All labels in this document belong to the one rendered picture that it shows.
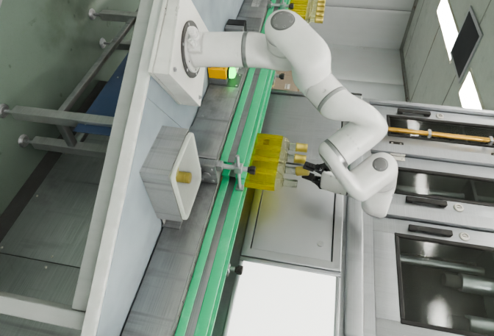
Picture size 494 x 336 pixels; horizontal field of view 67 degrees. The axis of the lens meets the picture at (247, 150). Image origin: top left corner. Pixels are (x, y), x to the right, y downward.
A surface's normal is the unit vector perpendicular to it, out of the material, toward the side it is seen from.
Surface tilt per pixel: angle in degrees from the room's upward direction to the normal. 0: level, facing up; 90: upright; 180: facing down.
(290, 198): 91
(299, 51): 102
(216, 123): 90
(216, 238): 90
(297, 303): 90
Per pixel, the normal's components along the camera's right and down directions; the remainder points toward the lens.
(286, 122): -0.04, -0.65
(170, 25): -0.13, -0.20
